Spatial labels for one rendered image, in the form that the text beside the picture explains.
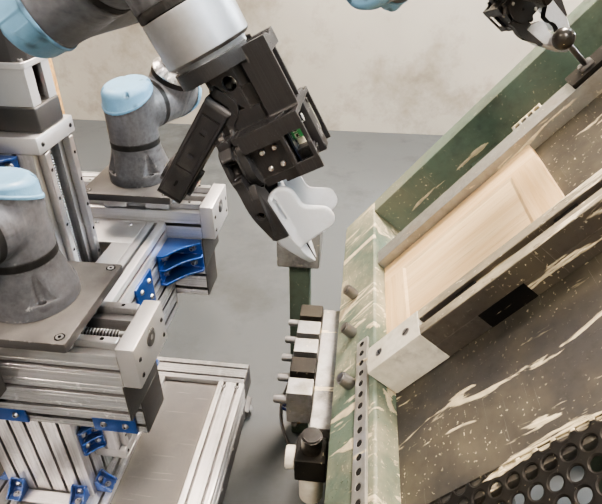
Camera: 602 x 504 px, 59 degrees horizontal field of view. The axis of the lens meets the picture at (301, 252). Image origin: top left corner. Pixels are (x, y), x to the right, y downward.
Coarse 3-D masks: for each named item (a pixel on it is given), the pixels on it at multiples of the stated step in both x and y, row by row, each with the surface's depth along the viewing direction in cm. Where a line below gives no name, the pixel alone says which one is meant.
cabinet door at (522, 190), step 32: (512, 160) 106; (480, 192) 109; (512, 192) 99; (544, 192) 90; (448, 224) 112; (480, 224) 102; (512, 224) 93; (416, 256) 115; (448, 256) 104; (480, 256) 95; (416, 288) 107
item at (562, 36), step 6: (558, 30) 90; (564, 30) 90; (570, 30) 90; (552, 36) 91; (558, 36) 90; (564, 36) 90; (570, 36) 89; (552, 42) 92; (558, 42) 90; (564, 42) 90; (570, 42) 90; (558, 48) 91; (564, 48) 91; (570, 48) 93; (576, 54) 94; (582, 60) 96; (588, 60) 97; (582, 66) 97; (588, 66) 97
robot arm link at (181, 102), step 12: (156, 60) 127; (156, 72) 125; (168, 72) 125; (168, 84) 126; (168, 96) 127; (180, 96) 129; (192, 96) 133; (180, 108) 131; (192, 108) 137; (168, 120) 131
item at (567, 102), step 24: (600, 72) 96; (552, 96) 104; (576, 96) 99; (528, 120) 106; (552, 120) 102; (504, 144) 108; (528, 144) 105; (480, 168) 110; (456, 192) 113; (432, 216) 116; (408, 240) 120; (384, 264) 124
